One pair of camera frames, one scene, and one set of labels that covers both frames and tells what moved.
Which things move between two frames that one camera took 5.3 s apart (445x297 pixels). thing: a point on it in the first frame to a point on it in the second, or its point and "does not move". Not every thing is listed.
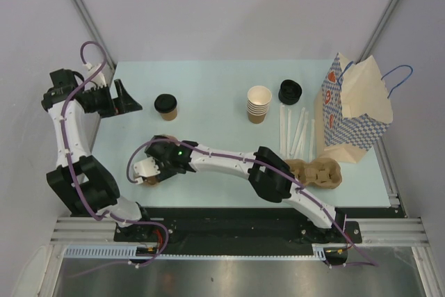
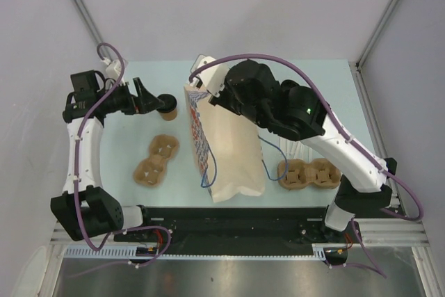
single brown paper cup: (170, 116) does not move
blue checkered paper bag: (352, 110) to (228, 146)
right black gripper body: (164, 167) to (229, 101)
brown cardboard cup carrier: (322, 172) does not move
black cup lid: (165, 103) does not move
